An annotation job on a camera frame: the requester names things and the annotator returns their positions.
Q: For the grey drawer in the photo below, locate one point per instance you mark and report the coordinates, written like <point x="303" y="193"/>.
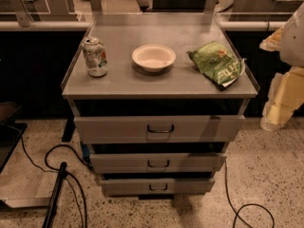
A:
<point x="137" y="187"/>
<point x="159" y="129"/>
<point x="156" y="163"/>

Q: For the white horizontal rail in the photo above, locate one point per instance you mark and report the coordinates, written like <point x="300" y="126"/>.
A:
<point x="69" y="25"/>

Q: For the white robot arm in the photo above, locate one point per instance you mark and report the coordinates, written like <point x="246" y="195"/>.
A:
<point x="292" y="40"/>

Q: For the grey metal drawer cabinet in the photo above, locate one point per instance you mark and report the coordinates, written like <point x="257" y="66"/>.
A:
<point x="179" y="90"/>

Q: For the green chip bag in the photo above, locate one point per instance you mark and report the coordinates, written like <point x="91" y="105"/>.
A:
<point x="218" y="63"/>

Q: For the white green soda can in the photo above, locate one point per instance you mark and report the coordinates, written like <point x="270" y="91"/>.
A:
<point x="94" y="54"/>

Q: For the black pole on floor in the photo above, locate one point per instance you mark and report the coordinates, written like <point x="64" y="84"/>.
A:
<point x="51" y="209"/>

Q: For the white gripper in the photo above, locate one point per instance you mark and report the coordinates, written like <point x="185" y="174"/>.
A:
<point x="294" y="43"/>

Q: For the black tray at left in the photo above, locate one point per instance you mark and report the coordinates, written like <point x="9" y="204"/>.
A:
<point x="9" y="138"/>

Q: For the white paper bowl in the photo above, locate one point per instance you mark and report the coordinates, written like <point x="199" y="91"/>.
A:
<point x="154" y="57"/>

